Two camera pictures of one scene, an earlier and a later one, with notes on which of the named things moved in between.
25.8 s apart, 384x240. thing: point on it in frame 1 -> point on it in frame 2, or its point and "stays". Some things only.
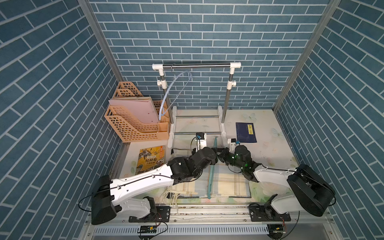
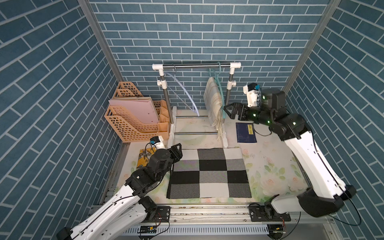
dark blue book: (245, 132) stays
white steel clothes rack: (221, 111) stays
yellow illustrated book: (150, 158) stays
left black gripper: (214, 159) -> (175, 154)
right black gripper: (224, 152) -> (240, 107)
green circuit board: (148, 229) stays
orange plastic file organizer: (128, 128) stays
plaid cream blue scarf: (219, 180) -> (212, 94)
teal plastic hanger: (215, 138) -> (216, 75)
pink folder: (141, 111) stays
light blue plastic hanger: (176, 97) -> (176, 78)
